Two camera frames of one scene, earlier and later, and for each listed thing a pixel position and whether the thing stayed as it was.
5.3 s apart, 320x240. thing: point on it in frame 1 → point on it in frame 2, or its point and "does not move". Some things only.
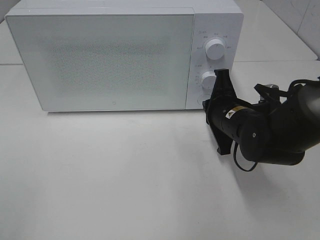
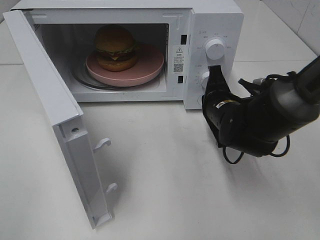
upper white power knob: (214, 49) does not move
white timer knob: (208, 80) does not move
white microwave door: (107, 59) → (79, 155)
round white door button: (203, 97) does not move
